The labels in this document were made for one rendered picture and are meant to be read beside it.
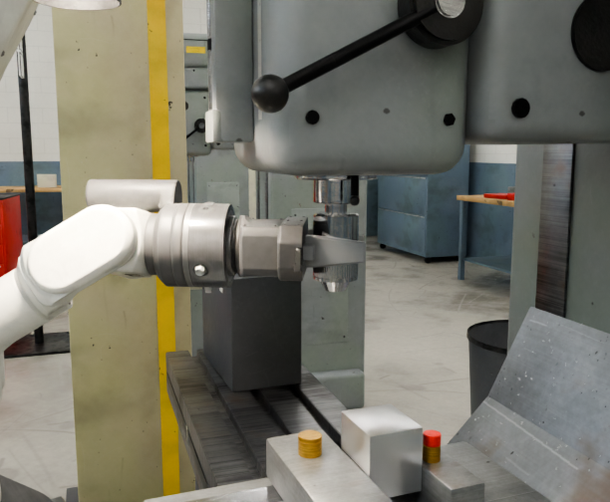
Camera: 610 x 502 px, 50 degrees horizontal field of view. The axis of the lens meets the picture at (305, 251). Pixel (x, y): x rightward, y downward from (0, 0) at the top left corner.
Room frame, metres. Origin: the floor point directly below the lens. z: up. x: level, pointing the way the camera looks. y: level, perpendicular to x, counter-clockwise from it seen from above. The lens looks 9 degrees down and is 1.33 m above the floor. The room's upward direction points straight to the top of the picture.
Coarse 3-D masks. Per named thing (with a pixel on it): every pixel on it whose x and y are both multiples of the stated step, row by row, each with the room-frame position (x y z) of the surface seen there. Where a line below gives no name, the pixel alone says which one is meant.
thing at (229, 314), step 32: (224, 288) 1.05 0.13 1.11; (256, 288) 1.03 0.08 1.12; (288, 288) 1.05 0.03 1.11; (224, 320) 1.05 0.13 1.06; (256, 320) 1.03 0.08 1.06; (288, 320) 1.05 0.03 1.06; (224, 352) 1.06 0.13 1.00; (256, 352) 1.03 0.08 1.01; (288, 352) 1.05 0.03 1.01; (256, 384) 1.03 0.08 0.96; (288, 384) 1.05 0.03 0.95
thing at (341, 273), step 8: (320, 224) 0.66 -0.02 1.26; (352, 224) 0.66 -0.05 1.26; (320, 232) 0.66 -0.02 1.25; (328, 232) 0.66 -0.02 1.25; (336, 232) 0.66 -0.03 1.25; (344, 232) 0.66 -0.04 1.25; (352, 232) 0.66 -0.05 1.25; (352, 264) 0.66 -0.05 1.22; (320, 272) 0.66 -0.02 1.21; (328, 272) 0.66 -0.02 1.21; (336, 272) 0.66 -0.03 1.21; (344, 272) 0.66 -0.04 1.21; (352, 272) 0.66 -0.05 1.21; (320, 280) 0.66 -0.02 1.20; (328, 280) 0.66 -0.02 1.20; (336, 280) 0.66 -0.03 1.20; (344, 280) 0.66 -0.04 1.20; (352, 280) 0.66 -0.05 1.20
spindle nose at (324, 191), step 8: (320, 184) 0.66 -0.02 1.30; (328, 184) 0.66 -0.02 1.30; (336, 184) 0.66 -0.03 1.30; (344, 184) 0.66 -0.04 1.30; (320, 192) 0.66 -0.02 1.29; (328, 192) 0.66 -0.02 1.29; (336, 192) 0.66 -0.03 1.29; (344, 192) 0.66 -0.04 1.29; (320, 200) 0.66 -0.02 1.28; (328, 200) 0.66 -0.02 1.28; (336, 200) 0.66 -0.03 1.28; (344, 200) 0.66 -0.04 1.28
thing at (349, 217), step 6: (318, 216) 0.67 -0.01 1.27; (324, 216) 0.66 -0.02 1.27; (330, 216) 0.66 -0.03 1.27; (336, 216) 0.66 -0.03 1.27; (342, 216) 0.66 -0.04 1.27; (348, 216) 0.66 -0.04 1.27; (354, 216) 0.67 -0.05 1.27; (318, 222) 0.67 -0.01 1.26; (324, 222) 0.66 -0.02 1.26; (330, 222) 0.66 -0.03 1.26; (336, 222) 0.66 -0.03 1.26; (342, 222) 0.66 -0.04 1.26; (348, 222) 0.66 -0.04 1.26; (354, 222) 0.67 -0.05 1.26
